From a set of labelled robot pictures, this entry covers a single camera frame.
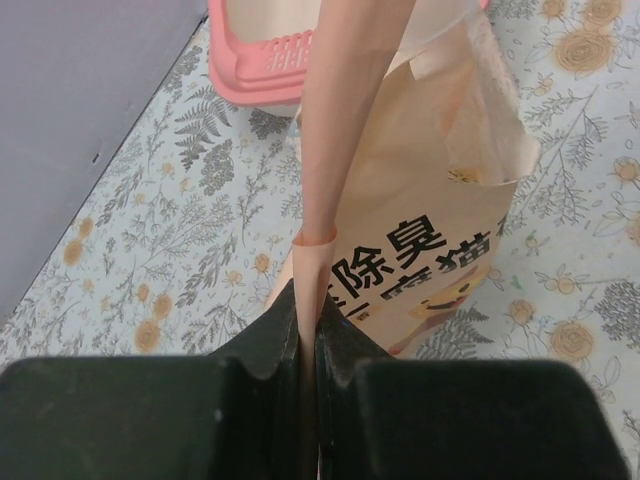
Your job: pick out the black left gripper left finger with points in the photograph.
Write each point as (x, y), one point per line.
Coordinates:
(230, 414)

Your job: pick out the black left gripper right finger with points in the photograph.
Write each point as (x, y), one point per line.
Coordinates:
(384, 418)

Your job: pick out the peach cat litter bag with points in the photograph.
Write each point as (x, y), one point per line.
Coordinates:
(397, 93)

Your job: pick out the beige litter pellets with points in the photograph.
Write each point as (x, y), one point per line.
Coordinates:
(466, 176)

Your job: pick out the pink cat litter box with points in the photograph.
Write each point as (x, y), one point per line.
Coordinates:
(259, 52)

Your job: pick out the floral patterned table mat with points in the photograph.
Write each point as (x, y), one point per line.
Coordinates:
(179, 243)

